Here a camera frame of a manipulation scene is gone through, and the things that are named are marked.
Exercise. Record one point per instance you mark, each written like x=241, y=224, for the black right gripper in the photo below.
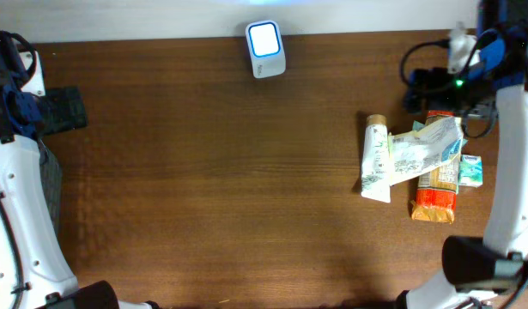
x=418, y=88

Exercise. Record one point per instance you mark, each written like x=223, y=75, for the mint green wet wipes pack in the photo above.
x=417, y=126

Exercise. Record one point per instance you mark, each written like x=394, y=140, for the white blue printed bag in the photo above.
x=421, y=151

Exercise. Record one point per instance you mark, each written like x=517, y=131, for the small teal tissue pack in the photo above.
x=470, y=171

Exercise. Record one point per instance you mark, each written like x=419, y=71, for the white tube with beige cap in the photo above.
x=375, y=164

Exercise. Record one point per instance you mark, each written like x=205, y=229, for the red spaghetti packet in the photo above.
x=437, y=191

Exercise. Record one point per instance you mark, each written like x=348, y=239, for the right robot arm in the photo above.
x=487, y=75

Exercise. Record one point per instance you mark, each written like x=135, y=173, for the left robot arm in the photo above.
x=33, y=270

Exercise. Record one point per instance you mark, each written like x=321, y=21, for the white barcode scanner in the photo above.
x=264, y=42

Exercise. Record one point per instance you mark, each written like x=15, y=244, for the grey plastic mesh basket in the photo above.
x=51, y=175

